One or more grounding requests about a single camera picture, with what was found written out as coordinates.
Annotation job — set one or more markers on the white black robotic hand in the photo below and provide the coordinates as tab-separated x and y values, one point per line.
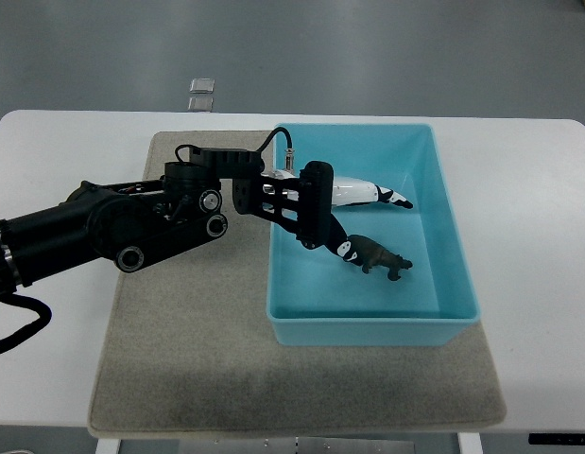
303	204

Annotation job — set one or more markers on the brown toy hippo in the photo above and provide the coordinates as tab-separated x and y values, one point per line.
371	254

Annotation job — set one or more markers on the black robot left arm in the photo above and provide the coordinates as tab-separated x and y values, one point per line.
135	225

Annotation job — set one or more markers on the blue plastic box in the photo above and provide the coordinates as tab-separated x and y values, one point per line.
316	299

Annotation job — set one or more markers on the lower silver floor plate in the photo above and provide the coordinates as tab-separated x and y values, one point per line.
200	104

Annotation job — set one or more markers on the silver floor plate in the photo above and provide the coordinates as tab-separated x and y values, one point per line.
202	86
200	104

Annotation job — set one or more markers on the upper silver floor plate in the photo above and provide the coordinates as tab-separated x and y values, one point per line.
202	86

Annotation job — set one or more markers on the black table control panel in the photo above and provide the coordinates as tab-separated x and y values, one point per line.
555	438

